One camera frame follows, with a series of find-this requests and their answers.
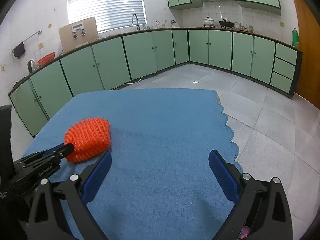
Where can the dark towel on rail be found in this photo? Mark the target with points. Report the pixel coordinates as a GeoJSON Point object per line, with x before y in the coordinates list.
{"type": "Point", "coordinates": [19, 50]}

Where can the black wok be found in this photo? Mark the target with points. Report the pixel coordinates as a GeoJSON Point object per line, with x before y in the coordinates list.
{"type": "Point", "coordinates": [226, 24]}

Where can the red plastic basin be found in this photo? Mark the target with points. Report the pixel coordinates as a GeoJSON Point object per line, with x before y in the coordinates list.
{"type": "Point", "coordinates": [46, 59]}

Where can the green lower kitchen cabinets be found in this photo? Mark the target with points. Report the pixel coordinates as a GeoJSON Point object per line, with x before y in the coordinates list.
{"type": "Point", "coordinates": [118, 61]}

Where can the orange foam net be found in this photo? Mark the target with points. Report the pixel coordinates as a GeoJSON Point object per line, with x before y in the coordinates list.
{"type": "Point", "coordinates": [90, 137]}

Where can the white window blinds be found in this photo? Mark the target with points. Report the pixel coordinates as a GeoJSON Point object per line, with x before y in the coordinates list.
{"type": "Point", "coordinates": [109, 14]}

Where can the brown wooden door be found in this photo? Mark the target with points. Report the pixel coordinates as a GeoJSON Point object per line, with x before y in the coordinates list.
{"type": "Point", "coordinates": [308, 28]}

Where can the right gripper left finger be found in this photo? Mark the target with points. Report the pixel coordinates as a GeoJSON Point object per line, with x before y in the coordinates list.
{"type": "Point", "coordinates": [47, 219]}

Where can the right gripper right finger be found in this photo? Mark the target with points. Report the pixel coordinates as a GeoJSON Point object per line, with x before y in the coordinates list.
{"type": "Point", "coordinates": [261, 209]}

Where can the cardboard water purifier box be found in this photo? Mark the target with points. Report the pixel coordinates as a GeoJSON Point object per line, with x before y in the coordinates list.
{"type": "Point", "coordinates": [78, 34]}

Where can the chrome kitchen faucet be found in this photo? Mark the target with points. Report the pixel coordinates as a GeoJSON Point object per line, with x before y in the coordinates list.
{"type": "Point", "coordinates": [135, 22]}

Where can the green thermos bottle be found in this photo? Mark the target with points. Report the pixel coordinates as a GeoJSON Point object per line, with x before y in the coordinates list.
{"type": "Point", "coordinates": [295, 38]}

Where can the steel electric kettle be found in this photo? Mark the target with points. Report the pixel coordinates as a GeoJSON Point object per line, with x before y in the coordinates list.
{"type": "Point", "coordinates": [32, 66]}

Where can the blue felt table mat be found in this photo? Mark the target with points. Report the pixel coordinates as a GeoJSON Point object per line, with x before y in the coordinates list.
{"type": "Point", "coordinates": [160, 185]}

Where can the white cooking pot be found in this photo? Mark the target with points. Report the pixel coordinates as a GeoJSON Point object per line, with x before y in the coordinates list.
{"type": "Point", "coordinates": [208, 22]}

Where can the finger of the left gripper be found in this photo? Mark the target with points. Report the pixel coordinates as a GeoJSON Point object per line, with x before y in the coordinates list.
{"type": "Point", "coordinates": [60, 149]}

